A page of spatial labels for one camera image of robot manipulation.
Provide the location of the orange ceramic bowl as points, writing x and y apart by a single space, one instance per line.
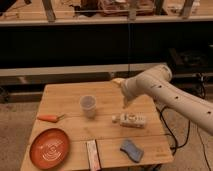
49 148

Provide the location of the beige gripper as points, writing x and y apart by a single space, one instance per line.
128 88

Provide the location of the white pink flat box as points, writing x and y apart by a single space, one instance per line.
93 156

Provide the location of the white lying bottle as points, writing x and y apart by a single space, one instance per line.
130 120

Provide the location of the orange toy carrot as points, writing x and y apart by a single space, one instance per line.
50 118

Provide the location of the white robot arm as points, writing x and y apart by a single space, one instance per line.
155 82

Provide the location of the wooden table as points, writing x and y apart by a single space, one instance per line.
64 99

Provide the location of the blue sponge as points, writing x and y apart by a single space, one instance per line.
132 151

